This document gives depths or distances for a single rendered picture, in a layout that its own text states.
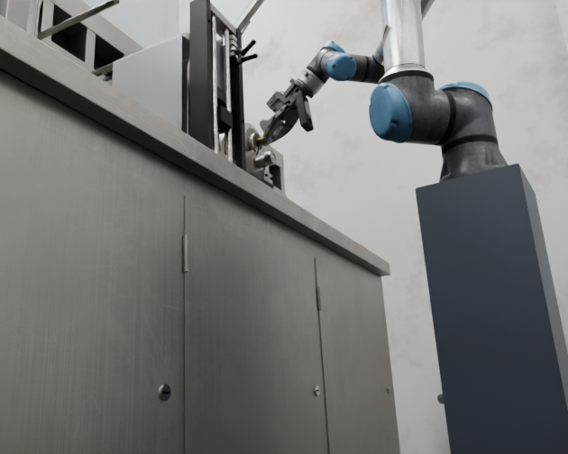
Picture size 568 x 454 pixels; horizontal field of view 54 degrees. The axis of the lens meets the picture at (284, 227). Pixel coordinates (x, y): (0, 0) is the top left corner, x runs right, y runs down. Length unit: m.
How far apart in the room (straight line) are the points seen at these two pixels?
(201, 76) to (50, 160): 0.69
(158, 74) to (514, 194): 0.93
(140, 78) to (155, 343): 0.95
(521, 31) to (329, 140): 1.43
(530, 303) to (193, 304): 0.58
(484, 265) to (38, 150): 0.77
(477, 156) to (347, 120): 2.99
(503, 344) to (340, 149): 3.13
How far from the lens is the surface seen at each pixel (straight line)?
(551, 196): 3.53
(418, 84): 1.19
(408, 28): 1.26
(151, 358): 0.77
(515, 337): 1.06
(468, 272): 1.09
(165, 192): 0.84
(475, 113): 1.24
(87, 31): 1.81
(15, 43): 0.68
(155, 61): 1.57
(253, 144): 1.68
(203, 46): 1.37
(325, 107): 4.27
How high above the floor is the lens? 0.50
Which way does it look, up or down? 18 degrees up
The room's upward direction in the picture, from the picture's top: 3 degrees counter-clockwise
